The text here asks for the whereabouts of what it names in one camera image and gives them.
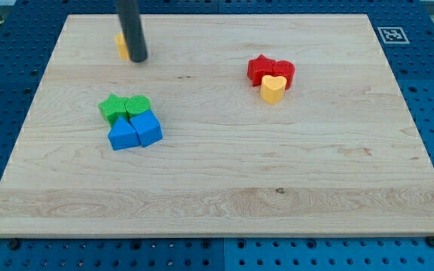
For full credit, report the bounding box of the white fiducial marker tag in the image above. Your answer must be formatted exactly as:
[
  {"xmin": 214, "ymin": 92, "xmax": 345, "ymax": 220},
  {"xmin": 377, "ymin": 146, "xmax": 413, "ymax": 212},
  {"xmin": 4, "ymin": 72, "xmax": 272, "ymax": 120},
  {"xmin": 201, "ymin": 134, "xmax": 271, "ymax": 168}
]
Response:
[{"xmin": 377, "ymin": 26, "xmax": 409, "ymax": 44}]

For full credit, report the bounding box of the blue triangle block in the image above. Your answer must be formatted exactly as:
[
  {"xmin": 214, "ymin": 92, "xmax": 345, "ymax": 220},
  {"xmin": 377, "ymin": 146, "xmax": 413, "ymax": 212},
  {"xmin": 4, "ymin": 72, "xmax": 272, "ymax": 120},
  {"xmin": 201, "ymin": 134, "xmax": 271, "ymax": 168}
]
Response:
[{"xmin": 108, "ymin": 117, "xmax": 141, "ymax": 151}]

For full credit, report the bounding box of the yellow heart block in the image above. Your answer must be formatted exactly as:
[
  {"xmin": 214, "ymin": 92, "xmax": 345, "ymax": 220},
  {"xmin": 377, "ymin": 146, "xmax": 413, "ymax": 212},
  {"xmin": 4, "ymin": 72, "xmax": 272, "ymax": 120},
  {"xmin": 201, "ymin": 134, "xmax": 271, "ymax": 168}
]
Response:
[{"xmin": 260, "ymin": 75, "xmax": 287, "ymax": 104}]

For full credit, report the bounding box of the green star block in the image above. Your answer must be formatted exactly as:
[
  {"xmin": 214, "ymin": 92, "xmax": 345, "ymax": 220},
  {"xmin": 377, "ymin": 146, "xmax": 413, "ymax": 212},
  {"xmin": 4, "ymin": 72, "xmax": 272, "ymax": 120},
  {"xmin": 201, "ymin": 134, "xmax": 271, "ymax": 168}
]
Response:
[{"xmin": 98, "ymin": 94, "xmax": 129, "ymax": 127}]

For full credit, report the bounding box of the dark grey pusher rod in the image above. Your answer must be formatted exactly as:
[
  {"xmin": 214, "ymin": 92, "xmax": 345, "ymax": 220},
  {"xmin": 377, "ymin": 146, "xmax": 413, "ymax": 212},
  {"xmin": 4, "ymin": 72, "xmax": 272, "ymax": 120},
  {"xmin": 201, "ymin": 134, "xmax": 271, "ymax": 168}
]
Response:
[{"xmin": 115, "ymin": 0, "xmax": 148, "ymax": 62}]

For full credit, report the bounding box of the light wooden board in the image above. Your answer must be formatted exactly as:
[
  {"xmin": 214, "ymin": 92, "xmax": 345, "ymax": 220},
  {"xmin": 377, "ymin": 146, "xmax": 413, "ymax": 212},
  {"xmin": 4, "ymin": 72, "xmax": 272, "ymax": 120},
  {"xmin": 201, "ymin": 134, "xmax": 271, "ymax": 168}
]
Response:
[{"xmin": 0, "ymin": 14, "xmax": 434, "ymax": 239}]

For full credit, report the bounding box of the green cylinder block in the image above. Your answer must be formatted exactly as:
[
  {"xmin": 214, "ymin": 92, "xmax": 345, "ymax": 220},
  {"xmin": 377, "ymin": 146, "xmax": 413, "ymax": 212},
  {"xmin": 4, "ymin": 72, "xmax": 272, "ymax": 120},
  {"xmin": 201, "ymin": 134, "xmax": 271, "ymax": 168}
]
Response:
[{"xmin": 125, "ymin": 95, "xmax": 151, "ymax": 118}]

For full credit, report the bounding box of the red round block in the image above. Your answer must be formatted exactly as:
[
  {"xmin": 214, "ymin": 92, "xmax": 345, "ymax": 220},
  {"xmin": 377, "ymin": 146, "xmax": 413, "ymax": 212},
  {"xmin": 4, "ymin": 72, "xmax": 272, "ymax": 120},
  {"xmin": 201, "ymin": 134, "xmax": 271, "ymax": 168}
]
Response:
[{"xmin": 272, "ymin": 60, "xmax": 295, "ymax": 90}]

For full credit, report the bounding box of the black bolt front right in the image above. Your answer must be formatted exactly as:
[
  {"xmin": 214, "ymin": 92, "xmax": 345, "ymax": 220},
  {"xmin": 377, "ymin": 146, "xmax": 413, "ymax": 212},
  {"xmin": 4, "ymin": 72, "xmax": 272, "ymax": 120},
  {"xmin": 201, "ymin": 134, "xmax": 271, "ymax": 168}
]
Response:
[{"xmin": 426, "ymin": 236, "xmax": 434, "ymax": 248}]

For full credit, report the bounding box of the red star block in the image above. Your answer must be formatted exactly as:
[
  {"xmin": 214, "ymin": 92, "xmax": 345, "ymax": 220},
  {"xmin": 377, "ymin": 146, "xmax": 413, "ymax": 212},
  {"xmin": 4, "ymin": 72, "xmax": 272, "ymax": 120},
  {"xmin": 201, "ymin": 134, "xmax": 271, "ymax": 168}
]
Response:
[{"xmin": 247, "ymin": 54, "xmax": 276, "ymax": 87}]

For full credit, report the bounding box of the blue cube block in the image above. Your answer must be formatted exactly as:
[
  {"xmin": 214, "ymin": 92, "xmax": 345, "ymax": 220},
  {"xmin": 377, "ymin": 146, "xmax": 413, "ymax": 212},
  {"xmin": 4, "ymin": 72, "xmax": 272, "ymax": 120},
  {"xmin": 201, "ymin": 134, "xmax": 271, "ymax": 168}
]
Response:
[{"xmin": 130, "ymin": 110, "xmax": 163, "ymax": 147}]

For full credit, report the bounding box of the yellow hexagon block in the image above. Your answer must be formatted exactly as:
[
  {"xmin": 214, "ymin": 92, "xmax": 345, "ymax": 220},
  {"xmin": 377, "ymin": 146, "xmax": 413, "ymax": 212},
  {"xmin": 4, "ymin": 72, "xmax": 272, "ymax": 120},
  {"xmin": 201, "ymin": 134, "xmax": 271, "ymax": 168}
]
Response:
[{"xmin": 114, "ymin": 32, "xmax": 130, "ymax": 59}]

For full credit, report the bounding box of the black bolt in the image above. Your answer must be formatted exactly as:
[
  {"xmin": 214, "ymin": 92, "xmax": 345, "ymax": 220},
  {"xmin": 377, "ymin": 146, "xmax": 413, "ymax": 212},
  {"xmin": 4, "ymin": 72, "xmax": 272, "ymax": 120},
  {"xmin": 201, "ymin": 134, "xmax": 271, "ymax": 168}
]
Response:
[
  {"xmin": 8, "ymin": 238, "xmax": 21, "ymax": 251},
  {"xmin": 426, "ymin": 236, "xmax": 434, "ymax": 248}
]

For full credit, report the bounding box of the black bolt front left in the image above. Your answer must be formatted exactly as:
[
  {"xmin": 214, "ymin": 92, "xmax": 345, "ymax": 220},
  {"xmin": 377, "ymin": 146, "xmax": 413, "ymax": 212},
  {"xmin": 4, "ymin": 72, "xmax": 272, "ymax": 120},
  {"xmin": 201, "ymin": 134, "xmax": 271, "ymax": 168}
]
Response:
[{"xmin": 8, "ymin": 238, "xmax": 21, "ymax": 251}]

